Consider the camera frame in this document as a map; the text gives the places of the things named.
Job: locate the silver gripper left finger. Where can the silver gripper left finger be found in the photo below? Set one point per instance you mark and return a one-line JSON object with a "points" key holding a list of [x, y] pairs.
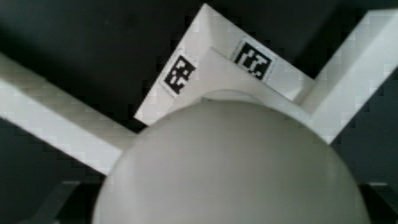
{"points": [[46, 215]]}

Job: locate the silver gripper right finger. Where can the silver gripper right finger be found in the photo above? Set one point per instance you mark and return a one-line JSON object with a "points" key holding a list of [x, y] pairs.
{"points": [[383, 200]]}

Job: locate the white lamp bulb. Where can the white lamp bulb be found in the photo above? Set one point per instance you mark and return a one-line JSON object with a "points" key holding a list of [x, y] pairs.
{"points": [[230, 166]]}

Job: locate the white fence frame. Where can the white fence frame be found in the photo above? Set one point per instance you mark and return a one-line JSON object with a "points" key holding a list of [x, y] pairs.
{"points": [[40, 108]]}

